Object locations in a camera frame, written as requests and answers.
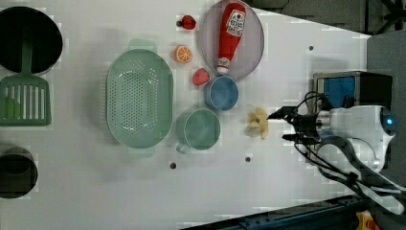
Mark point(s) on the green perforated colander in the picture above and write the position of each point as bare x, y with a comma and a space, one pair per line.
139, 98

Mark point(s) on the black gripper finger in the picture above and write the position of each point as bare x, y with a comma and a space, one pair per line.
284, 113
292, 137

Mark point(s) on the small red strawberry toy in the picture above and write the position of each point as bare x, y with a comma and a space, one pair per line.
187, 22

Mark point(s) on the red ketchup bottle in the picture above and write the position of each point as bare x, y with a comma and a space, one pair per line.
230, 33

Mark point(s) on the black round pot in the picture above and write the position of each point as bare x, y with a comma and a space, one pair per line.
47, 42

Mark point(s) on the grey round plate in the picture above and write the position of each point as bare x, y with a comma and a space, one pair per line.
250, 48

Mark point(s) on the green mug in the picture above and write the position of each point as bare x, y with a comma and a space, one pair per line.
198, 129

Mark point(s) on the green slotted spatula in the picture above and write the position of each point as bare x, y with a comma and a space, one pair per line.
25, 98

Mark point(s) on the blue bowl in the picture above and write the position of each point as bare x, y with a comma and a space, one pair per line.
221, 93

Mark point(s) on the orange slice toy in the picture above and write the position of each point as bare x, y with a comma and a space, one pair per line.
182, 54

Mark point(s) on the peeled banana toy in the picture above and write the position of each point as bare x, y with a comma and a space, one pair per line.
258, 124

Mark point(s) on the large red strawberry toy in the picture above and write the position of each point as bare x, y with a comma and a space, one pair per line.
201, 76

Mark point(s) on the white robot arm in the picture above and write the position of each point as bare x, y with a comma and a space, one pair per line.
349, 146

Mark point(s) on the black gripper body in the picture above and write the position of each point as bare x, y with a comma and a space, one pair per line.
305, 126

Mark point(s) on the black toaster oven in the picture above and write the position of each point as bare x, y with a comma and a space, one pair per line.
347, 89

